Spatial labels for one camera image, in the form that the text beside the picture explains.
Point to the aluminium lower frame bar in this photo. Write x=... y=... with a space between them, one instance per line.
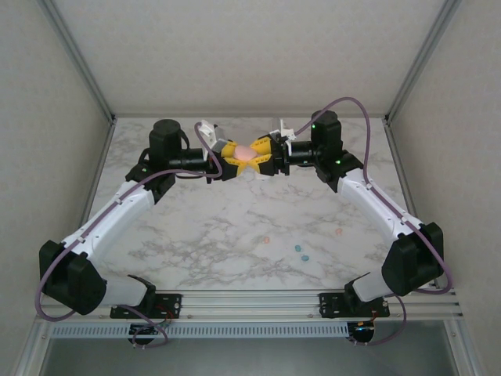
x=29 y=362
x=460 y=352

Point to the right controller board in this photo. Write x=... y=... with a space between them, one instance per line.
x=362 y=327

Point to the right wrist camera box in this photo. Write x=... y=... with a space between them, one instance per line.
x=287 y=133

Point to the pink earbud charging case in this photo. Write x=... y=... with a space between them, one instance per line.
x=243 y=152

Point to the left controller board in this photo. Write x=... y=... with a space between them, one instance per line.
x=145 y=330

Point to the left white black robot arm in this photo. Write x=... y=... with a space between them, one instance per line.
x=113 y=211

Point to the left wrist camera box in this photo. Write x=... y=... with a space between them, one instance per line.
x=207 y=131

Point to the long aluminium table edge rail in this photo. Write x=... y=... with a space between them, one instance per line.
x=250 y=116

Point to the aluminium frame post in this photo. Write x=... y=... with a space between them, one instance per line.
x=422 y=58
x=79 y=58

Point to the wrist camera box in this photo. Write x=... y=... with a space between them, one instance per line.
x=207 y=131
x=287 y=133

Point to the aluminium mounting rail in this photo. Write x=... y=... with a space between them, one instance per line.
x=250 y=303

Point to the controller board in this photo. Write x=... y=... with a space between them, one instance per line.
x=362 y=327
x=145 y=330

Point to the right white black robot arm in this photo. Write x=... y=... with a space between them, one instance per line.
x=372 y=203

